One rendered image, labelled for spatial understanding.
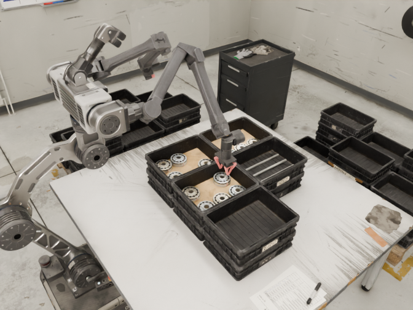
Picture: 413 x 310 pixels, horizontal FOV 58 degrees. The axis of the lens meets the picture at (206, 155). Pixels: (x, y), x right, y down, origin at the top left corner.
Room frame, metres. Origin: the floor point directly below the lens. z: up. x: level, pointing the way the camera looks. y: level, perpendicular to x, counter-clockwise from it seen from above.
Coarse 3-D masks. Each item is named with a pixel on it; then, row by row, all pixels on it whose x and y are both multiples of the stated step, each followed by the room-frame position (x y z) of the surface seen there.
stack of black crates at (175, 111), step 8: (176, 96) 3.15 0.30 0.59; (184, 96) 3.17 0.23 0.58; (168, 104) 3.09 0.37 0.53; (176, 104) 3.15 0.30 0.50; (184, 104) 3.17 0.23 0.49; (192, 104) 3.07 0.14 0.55; (168, 112) 3.02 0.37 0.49; (176, 112) 3.02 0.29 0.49; (184, 112) 2.86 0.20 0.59; (192, 112) 2.93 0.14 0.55; (160, 120) 2.80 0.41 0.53; (168, 120) 2.75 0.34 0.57; (176, 120) 2.81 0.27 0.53; (184, 120) 2.86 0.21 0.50; (192, 120) 2.91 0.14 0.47; (168, 128) 2.75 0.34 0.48; (176, 128) 2.81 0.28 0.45; (184, 128) 2.86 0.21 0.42
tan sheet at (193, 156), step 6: (192, 150) 1.97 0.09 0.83; (198, 150) 1.97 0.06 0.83; (186, 156) 1.90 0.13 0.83; (192, 156) 1.91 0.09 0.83; (198, 156) 1.91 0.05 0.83; (204, 156) 1.91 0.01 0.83; (192, 162) 1.84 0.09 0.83; (198, 162) 1.84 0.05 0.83; (174, 168) 1.78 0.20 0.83; (180, 168) 1.78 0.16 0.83; (186, 168) 1.79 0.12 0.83; (192, 168) 1.79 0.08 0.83
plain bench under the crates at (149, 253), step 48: (288, 144) 2.26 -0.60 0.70; (96, 192) 1.68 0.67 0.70; (144, 192) 1.70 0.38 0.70; (336, 192) 1.75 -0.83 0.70; (96, 240) 1.31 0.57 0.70; (144, 240) 1.32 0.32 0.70; (192, 240) 1.33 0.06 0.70; (336, 240) 1.36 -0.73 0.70; (144, 288) 1.03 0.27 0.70; (192, 288) 1.04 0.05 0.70; (240, 288) 1.05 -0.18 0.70; (336, 288) 1.06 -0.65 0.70
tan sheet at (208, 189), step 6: (210, 180) 1.68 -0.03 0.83; (234, 180) 1.68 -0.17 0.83; (198, 186) 1.62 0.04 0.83; (204, 186) 1.62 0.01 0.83; (210, 186) 1.62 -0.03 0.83; (216, 186) 1.63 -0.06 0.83; (228, 186) 1.63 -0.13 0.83; (204, 192) 1.57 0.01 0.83; (210, 192) 1.58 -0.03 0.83; (216, 192) 1.58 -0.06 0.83; (222, 192) 1.58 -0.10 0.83; (228, 192) 1.58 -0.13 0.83; (204, 198) 1.52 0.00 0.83; (210, 198) 1.53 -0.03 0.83
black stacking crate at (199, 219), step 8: (208, 168) 1.69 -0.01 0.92; (216, 168) 1.72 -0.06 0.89; (192, 176) 1.62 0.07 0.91; (200, 176) 1.65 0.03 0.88; (208, 176) 1.69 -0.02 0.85; (232, 176) 1.71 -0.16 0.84; (240, 176) 1.66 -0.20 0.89; (176, 184) 1.55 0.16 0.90; (184, 184) 1.58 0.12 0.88; (192, 184) 1.62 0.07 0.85; (240, 184) 1.65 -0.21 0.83; (248, 184) 1.60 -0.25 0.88; (176, 192) 1.50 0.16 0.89; (176, 200) 1.50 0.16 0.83; (184, 200) 1.45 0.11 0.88; (184, 208) 1.45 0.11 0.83; (192, 216) 1.39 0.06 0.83; (200, 216) 1.33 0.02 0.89; (200, 224) 1.33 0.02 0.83
